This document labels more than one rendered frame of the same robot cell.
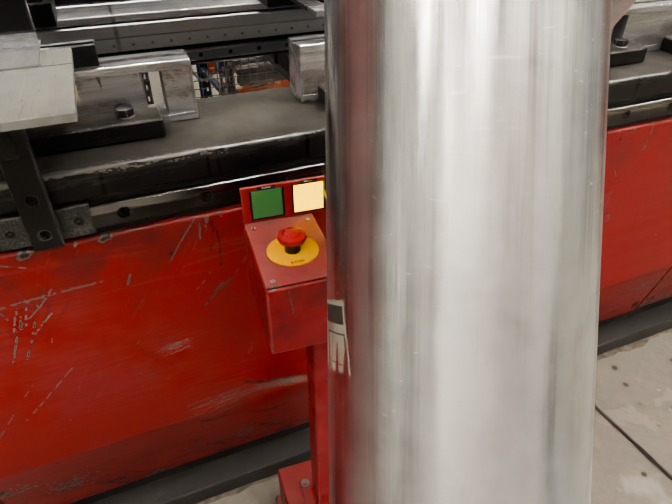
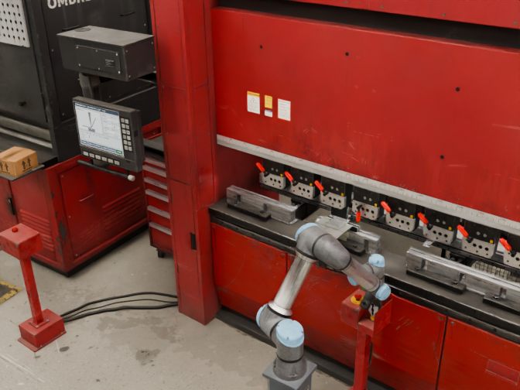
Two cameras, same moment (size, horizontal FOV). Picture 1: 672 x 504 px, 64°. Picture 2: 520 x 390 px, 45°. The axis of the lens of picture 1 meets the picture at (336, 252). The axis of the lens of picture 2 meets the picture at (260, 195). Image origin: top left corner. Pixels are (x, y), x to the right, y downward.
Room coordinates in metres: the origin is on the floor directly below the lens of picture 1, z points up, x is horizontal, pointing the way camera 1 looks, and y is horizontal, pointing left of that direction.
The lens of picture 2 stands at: (-1.08, -1.95, 2.74)
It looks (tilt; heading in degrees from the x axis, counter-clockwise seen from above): 28 degrees down; 61
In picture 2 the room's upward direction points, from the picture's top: 1 degrees counter-clockwise
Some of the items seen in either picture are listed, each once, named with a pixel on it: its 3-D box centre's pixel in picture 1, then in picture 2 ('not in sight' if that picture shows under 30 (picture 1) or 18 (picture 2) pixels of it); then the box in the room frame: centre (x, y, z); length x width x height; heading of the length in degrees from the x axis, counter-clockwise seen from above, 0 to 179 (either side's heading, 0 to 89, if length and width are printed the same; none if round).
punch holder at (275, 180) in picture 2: not in sight; (277, 171); (0.61, 0.86, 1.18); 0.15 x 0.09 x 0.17; 113
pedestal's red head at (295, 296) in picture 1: (323, 257); (366, 307); (0.63, 0.02, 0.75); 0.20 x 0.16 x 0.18; 108
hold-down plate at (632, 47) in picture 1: (579, 59); (516, 309); (1.10, -0.49, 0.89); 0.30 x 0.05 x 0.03; 113
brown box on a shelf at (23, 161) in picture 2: not in sight; (12, 160); (-0.65, 2.16, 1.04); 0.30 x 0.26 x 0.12; 116
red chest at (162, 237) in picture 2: not in sight; (190, 200); (0.52, 1.98, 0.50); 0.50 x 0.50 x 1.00; 23
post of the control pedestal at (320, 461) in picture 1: (326, 415); (361, 361); (0.63, 0.02, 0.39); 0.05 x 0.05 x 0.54; 18
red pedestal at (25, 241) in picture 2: not in sight; (30, 285); (-0.76, 1.61, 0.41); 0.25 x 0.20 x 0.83; 23
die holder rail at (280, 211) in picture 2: not in sight; (261, 204); (0.56, 0.97, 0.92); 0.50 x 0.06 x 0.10; 113
